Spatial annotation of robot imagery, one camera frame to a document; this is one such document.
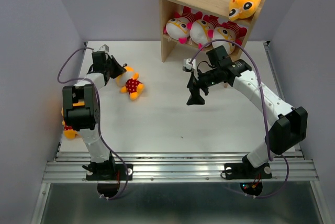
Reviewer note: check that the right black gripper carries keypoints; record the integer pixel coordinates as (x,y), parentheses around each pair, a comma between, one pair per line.
(194,98)

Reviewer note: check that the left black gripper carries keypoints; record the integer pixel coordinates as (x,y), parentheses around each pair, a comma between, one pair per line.
(120,70)

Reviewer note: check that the white pink plush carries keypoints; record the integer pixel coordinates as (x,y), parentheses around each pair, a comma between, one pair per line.
(198,30)
(178,27)
(229,31)

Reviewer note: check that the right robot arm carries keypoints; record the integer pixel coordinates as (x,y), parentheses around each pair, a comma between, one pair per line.
(285,125)

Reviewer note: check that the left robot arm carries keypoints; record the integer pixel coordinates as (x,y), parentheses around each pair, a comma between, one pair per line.
(82,112)

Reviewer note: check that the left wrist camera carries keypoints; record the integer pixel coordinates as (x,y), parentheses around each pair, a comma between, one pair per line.
(104,48)

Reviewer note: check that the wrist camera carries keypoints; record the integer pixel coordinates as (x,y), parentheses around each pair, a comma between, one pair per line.
(104,48)
(189,65)

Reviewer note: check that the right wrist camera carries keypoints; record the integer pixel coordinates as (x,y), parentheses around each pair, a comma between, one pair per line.
(189,65)

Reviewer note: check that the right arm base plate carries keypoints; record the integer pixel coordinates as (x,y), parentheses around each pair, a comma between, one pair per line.
(241,171)

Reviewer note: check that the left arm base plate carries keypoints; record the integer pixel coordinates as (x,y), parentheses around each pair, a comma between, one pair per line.
(107,172)

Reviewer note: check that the aluminium mounting rail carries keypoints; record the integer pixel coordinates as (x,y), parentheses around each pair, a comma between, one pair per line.
(176,167)

